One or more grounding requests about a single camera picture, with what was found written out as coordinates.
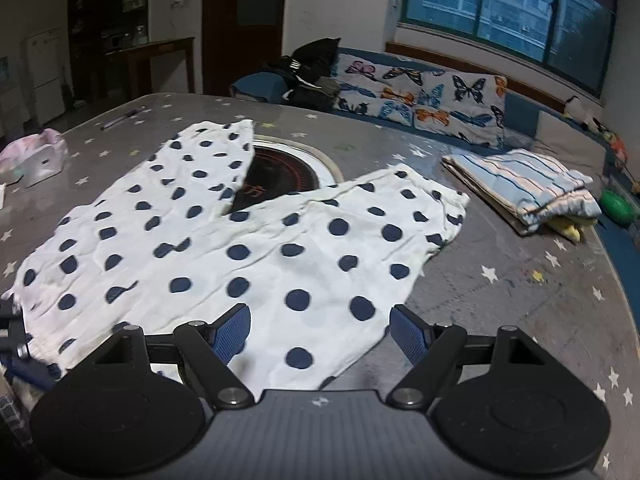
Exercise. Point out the grey pillow on bench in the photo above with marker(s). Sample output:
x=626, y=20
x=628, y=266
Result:
x=566, y=144

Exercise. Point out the pink white storage bag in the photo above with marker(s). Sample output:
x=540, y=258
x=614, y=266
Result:
x=33, y=158

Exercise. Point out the butterfly print cushion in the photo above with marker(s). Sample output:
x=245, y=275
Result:
x=468, y=106

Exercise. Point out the stuffed toys on bench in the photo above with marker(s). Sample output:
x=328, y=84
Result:
x=575, y=111

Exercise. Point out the dark wooden side table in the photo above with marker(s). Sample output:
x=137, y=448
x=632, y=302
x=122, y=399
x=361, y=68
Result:
x=147, y=66

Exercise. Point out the black bag on bench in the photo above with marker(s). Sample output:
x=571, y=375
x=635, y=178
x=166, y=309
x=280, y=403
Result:
x=308, y=75

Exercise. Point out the green ball toy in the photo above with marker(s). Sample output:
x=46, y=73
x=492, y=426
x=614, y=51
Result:
x=617, y=208

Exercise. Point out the pen on table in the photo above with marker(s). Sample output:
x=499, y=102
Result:
x=116, y=121

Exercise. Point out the blue bench cushion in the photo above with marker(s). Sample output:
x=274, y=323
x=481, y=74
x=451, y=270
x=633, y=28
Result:
x=261, y=87

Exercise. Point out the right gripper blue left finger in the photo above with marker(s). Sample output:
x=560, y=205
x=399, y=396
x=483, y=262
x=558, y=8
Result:
x=228, y=334

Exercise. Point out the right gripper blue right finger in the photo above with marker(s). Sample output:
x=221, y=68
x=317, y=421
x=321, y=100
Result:
x=413, y=336

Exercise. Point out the green framed window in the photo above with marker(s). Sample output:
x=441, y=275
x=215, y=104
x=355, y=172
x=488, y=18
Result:
x=571, y=38

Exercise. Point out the white navy polka dot garment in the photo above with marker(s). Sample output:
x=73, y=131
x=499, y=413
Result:
x=162, y=246

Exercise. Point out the folded blue striped blanket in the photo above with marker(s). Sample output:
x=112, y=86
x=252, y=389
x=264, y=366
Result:
x=527, y=189

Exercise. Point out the white refrigerator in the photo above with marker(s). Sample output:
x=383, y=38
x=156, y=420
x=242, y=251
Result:
x=45, y=74

